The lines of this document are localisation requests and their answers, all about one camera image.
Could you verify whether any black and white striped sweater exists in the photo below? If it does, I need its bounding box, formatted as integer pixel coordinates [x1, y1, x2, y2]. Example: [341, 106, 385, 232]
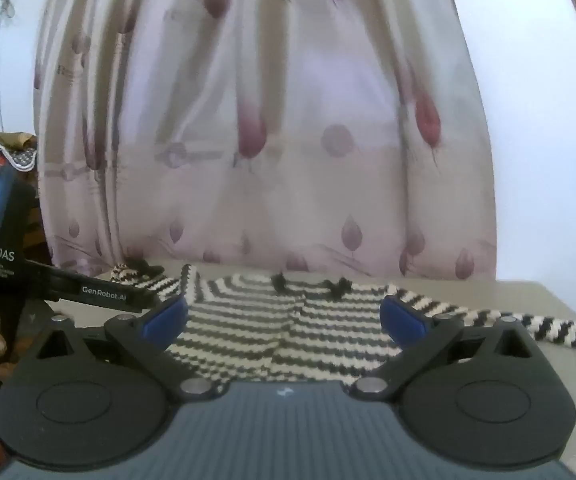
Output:
[110, 259, 576, 392]

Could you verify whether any pink leaf print curtain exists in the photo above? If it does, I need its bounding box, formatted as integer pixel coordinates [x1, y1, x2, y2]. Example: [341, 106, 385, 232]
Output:
[33, 0, 498, 281]

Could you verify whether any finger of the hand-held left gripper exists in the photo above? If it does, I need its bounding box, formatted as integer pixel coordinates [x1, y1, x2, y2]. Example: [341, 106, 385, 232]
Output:
[24, 259, 165, 312]

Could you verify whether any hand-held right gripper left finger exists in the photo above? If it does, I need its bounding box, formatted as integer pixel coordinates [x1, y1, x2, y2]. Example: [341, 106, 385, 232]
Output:
[33, 294, 225, 403]

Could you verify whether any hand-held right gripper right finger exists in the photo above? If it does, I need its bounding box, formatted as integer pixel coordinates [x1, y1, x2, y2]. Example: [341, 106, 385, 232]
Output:
[349, 294, 544, 403]

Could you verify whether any brown and red patterned cloth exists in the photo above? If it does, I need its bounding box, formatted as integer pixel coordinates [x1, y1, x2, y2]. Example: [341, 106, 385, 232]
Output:
[0, 131, 46, 281]

